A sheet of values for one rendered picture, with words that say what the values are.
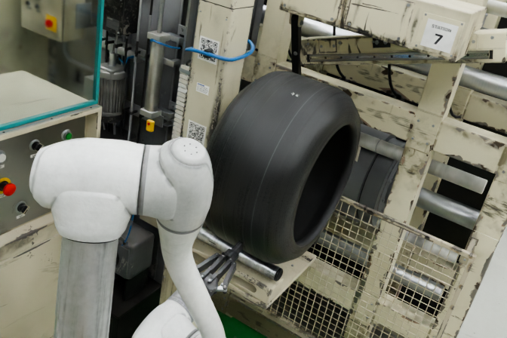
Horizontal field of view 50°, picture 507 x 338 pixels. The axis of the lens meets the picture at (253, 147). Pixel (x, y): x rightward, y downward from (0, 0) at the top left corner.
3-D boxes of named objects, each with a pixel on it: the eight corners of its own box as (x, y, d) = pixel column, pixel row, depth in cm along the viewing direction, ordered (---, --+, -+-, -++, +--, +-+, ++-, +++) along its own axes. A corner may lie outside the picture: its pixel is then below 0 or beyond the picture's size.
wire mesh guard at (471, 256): (229, 292, 254) (256, 159, 225) (231, 290, 256) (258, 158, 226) (414, 399, 217) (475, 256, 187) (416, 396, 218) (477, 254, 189)
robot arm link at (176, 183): (209, 189, 115) (142, 183, 112) (221, 126, 102) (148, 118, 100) (207, 241, 105) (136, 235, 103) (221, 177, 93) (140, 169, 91)
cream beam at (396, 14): (277, 10, 184) (285, -35, 178) (310, 5, 205) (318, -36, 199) (455, 64, 159) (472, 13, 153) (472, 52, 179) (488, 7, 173)
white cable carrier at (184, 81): (165, 188, 201) (180, 64, 181) (173, 183, 205) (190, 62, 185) (174, 192, 199) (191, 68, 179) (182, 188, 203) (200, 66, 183)
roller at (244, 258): (188, 236, 189) (192, 224, 187) (195, 233, 193) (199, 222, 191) (275, 284, 174) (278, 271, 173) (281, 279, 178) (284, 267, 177)
